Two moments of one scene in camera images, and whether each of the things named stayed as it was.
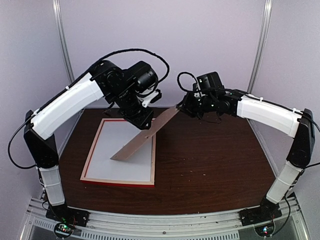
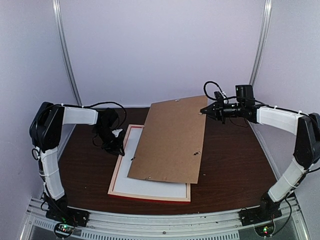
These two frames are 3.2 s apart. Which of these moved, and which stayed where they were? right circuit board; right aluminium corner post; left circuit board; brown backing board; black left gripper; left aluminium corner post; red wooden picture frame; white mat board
Moved: red wooden picture frame; white mat board; brown backing board; black left gripper
Stayed: left circuit board; left aluminium corner post; right circuit board; right aluminium corner post
